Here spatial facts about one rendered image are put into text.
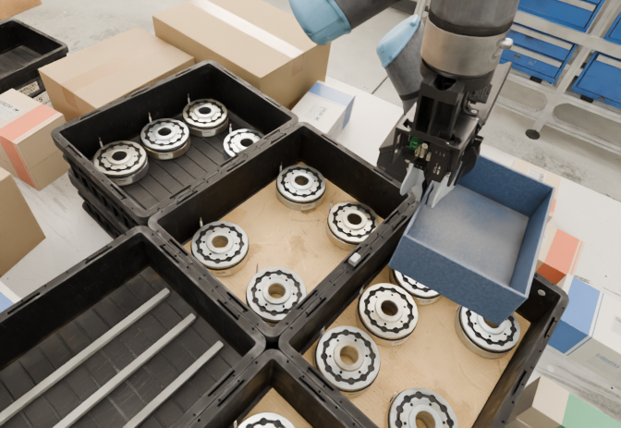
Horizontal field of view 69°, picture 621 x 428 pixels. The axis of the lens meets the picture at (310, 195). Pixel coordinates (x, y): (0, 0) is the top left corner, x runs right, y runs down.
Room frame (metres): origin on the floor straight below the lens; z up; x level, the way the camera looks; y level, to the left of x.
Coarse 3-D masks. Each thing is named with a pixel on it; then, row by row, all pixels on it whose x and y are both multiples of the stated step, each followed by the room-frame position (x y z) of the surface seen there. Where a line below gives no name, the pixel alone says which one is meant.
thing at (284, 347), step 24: (408, 216) 0.54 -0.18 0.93; (384, 240) 0.48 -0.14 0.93; (360, 264) 0.42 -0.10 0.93; (336, 288) 0.37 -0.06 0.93; (552, 288) 0.43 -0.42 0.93; (312, 312) 0.32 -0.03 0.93; (552, 312) 0.39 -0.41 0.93; (288, 336) 0.28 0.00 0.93; (528, 360) 0.30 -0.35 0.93; (504, 408) 0.23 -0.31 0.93
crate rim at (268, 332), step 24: (264, 144) 0.66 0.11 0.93; (336, 144) 0.70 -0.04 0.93; (192, 192) 0.51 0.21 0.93; (408, 192) 0.60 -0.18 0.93; (168, 240) 0.40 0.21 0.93; (192, 264) 0.37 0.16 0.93; (216, 288) 0.33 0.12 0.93; (240, 312) 0.30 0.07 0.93; (288, 312) 0.31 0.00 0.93; (264, 336) 0.27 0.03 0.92
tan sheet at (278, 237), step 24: (264, 192) 0.63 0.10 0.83; (336, 192) 0.66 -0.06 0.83; (240, 216) 0.55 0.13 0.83; (264, 216) 0.56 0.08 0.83; (288, 216) 0.57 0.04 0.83; (312, 216) 0.58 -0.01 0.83; (264, 240) 0.51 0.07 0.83; (288, 240) 0.51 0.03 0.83; (312, 240) 0.52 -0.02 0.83; (264, 264) 0.45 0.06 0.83; (288, 264) 0.46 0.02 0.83; (312, 264) 0.47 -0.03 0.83; (336, 264) 0.48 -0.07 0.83; (240, 288) 0.40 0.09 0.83; (312, 288) 0.42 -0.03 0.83
